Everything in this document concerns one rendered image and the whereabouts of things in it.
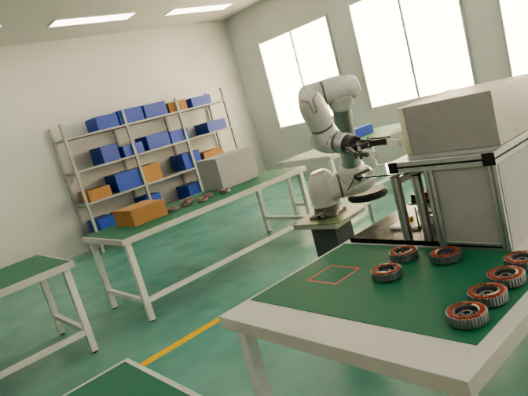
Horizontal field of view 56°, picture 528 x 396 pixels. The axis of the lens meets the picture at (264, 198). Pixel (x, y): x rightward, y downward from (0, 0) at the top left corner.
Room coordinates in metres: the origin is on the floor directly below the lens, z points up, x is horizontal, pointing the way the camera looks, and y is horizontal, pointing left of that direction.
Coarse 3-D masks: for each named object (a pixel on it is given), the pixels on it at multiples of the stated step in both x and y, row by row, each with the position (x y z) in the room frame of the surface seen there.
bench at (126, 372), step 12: (108, 372) 1.58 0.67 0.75; (120, 372) 1.56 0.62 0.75; (132, 372) 1.54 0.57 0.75; (144, 372) 1.51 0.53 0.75; (156, 372) 1.49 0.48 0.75; (84, 384) 1.55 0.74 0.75; (96, 384) 1.52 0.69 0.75; (108, 384) 1.50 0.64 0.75; (120, 384) 1.48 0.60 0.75; (132, 384) 1.45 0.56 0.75; (144, 384) 1.43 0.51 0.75; (156, 384) 1.41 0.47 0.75; (168, 384) 1.39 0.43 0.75; (180, 384) 1.38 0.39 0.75
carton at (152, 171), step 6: (156, 162) 8.25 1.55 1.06; (132, 168) 8.37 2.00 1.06; (144, 168) 8.09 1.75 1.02; (150, 168) 8.16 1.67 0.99; (156, 168) 8.23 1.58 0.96; (144, 174) 8.07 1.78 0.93; (150, 174) 8.14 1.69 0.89; (156, 174) 8.20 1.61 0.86; (162, 174) 8.27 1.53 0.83; (150, 180) 8.12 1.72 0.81
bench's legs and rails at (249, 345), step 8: (240, 336) 1.79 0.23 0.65; (248, 336) 1.78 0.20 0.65; (240, 344) 1.81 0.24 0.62; (248, 344) 1.78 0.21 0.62; (256, 344) 1.80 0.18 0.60; (248, 352) 1.78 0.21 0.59; (256, 352) 1.79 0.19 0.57; (248, 360) 1.79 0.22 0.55; (256, 360) 1.78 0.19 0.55; (248, 368) 1.80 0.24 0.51; (256, 368) 1.78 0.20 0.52; (264, 368) 1.80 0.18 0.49; (256, 376) 1.77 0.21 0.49; (264, 376) 1.79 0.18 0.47; (256, 384) 1.78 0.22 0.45; (264, 384) 1.79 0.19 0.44; (256, 392) 1.80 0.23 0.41; (264, 392) 1.78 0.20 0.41; (272, 392) 1.80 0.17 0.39
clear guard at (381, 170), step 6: (378, 168) 2.23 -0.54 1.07; (384, 168) 2.19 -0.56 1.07; (360, 174) 2.20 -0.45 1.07; (366, 174) 2.16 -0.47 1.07; (372, 174) 2.12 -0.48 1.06; (378, 174) 2.09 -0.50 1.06; (384, 174) 2.05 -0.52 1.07; (390, 174) 2.02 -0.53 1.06; (396, 174) 2.00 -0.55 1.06; (354, 180) 2.18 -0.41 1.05; (360, 180) 2.23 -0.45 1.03; (366, 180) 2.29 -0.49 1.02; (354, 186) 2.24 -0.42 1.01
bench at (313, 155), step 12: (372, 132) 6.70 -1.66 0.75; (384, 132) 6.32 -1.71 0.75; (396, 132) 6.35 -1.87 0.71; (300, 156) 6.20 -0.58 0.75; (312, 156) 5.87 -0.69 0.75; (324, 156) 5.58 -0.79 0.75; (336, 156) 5.59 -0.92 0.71; (288, 180) 6.19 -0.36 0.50; (384, 180) 6.13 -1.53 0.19; (300, 204) 6.11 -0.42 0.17; (312, 204) 5.95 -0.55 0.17
